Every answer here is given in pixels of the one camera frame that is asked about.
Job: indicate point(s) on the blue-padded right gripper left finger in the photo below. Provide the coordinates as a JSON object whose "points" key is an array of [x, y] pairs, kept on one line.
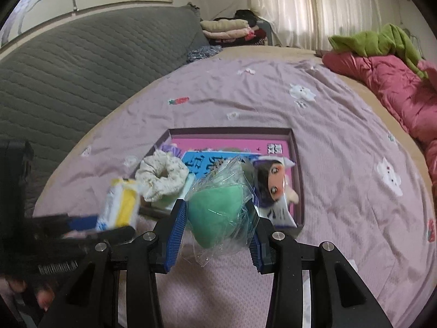
{"points": [[90, 296]]}

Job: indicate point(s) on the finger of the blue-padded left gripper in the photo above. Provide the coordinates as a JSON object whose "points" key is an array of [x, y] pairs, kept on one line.
{"points": [[63, 223], [105, 233]]}

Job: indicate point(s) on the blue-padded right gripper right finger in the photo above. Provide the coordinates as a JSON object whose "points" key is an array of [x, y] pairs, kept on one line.
{"points": [[338, 295]]}

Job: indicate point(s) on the yellow white wipes packet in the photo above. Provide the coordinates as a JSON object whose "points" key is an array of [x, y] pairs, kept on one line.
{"points": [[121, 205]]}

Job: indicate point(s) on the white floral scrunchie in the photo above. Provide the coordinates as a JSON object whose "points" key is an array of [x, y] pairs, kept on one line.
{"points": [[159, 175]]}

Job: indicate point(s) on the cartoon doll face packet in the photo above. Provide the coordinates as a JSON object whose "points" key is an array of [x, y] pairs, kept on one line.
{"points": [[273, 189]]}

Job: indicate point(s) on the green sponge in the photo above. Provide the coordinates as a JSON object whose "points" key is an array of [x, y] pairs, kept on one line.
{"points": [[221, 210]]}

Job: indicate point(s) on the lilac patterned bed sheet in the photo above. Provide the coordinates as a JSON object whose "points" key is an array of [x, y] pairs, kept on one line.
{"points": [[362, 190]]}

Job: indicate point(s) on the purple satin scrunchie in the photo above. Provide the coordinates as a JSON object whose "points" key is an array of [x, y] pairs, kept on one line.
{"points": [[171, 149]]}

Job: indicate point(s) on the grey quilted sofa cover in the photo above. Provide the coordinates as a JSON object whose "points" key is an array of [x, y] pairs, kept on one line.
{"points": [[59, 85]]}

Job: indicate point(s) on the shallow purple cardboard box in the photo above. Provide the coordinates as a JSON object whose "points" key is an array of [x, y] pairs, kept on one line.
{"points": [[298, 210]]}

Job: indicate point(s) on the pink blue children's book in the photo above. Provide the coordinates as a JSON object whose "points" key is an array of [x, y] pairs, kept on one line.
{"points": [[201, 156]]}

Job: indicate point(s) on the pink quilted comforter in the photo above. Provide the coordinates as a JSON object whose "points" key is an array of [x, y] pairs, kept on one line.
{"points": [[410, 100]]}

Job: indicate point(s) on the blue patterned cloth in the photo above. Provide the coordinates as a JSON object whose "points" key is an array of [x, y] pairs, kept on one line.
{"points": [[203, 53]]}

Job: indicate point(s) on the green fleece garment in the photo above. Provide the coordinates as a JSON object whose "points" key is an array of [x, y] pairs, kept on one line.
{"points": [[390, 40]]}

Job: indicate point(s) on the stack of folded clothes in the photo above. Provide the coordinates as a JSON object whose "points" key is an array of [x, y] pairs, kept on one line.
{"points": [[244, 28]]}

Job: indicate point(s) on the white window curtains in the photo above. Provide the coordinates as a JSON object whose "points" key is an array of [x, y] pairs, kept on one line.
{"points": [[307, 24]]}

